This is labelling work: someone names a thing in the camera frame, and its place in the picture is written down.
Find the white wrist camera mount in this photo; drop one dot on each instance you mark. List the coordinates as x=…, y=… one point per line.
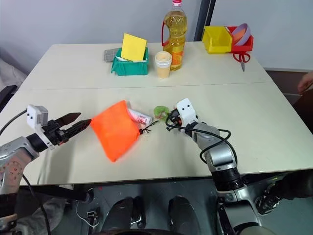
x=187, y=111
x=34, y=116

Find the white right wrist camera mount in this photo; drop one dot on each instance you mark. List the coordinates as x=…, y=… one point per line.
x=187, y=111

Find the dark vertical post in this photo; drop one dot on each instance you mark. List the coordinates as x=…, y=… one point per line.
x=204, y=19

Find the cream paper cup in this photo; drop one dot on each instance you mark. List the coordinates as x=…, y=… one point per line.
x=163, y=66

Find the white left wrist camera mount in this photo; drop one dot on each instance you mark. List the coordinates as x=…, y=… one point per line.
x=34, y=116

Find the green plastic bin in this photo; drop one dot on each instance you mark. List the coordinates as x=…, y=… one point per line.
x=130, y=67

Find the yellow sponge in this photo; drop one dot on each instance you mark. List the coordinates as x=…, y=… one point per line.
x=133, y=47

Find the yellow plastic bin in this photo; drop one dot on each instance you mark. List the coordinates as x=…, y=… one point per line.
x=216, y=40

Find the bystander bare hand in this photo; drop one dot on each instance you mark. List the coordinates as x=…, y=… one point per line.
x=306, y=82

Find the red plastic bin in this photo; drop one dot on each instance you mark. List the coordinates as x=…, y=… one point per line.
x=245, y=45

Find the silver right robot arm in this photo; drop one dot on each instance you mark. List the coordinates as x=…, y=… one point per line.
x=220, y=154

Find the white tube with red print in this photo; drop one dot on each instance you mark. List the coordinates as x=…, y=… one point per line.
x=141, y=118

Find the brown wooden furniture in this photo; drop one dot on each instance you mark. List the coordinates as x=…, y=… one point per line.
x=304, y=112

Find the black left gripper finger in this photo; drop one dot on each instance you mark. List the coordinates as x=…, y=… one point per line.
x=79, y=126
x=69, y=118

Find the purple bowl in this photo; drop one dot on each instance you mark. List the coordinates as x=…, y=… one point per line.
x=243, y=34

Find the black table frame bar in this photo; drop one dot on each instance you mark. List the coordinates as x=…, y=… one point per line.
x=63, y=192

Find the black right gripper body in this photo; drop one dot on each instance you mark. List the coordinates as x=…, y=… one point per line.
x=174, y=118

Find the cooking oil bottle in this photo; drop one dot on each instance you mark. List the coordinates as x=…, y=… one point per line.
x=176, y=36

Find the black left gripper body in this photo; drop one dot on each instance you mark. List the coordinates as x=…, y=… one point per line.
x=56, y=133

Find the orange fabric pouch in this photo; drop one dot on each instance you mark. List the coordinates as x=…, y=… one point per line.
x=115, y=129

